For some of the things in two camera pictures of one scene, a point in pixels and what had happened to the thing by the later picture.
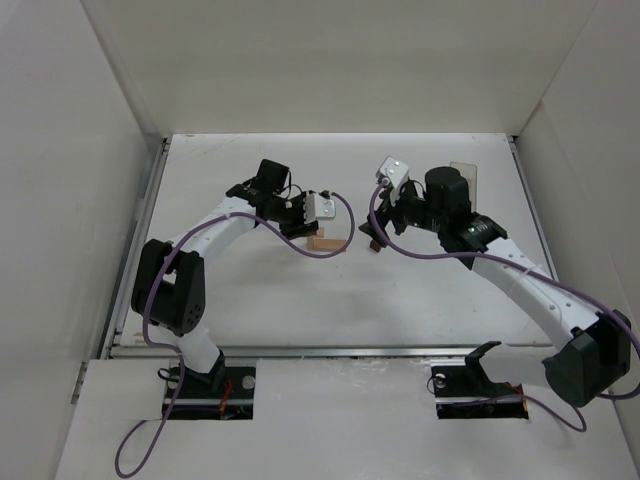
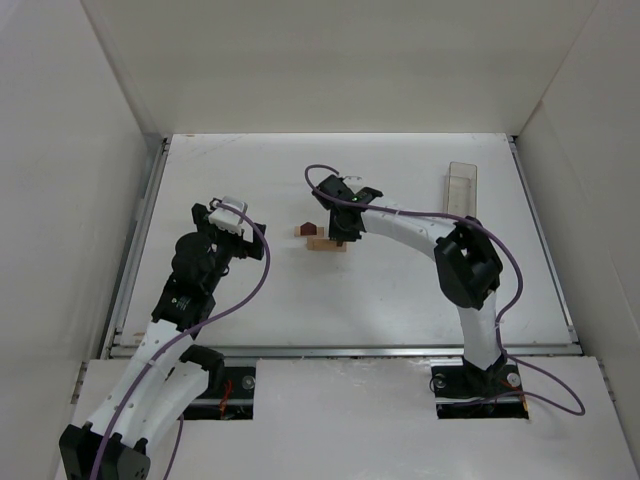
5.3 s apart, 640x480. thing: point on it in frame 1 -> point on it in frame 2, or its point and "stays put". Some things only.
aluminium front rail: [328, 352] stays put
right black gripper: [385, 222] -> [343, 228]
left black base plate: [227, 393] stays put
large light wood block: [324, 244] stays put
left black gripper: [295, 220] -> [252, 242]
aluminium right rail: [521, 169] stays put
